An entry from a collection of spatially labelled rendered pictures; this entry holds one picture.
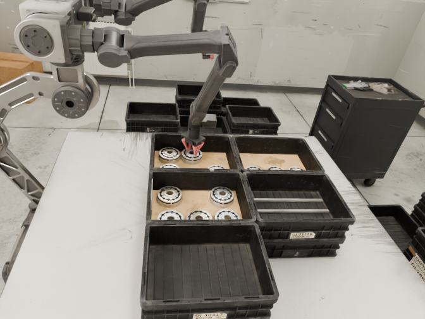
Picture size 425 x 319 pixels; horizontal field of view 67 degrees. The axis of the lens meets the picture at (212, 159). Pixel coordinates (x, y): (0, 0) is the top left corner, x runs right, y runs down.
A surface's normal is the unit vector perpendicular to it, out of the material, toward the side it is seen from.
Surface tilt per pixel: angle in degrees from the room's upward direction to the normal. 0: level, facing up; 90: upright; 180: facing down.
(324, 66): 90
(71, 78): 90
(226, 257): 0
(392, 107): 90
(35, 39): 90
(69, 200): 0
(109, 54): 121
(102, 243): 0
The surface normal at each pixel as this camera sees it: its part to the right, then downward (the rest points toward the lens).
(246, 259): 0.11, -0.81
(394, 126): 0.15, 0.59
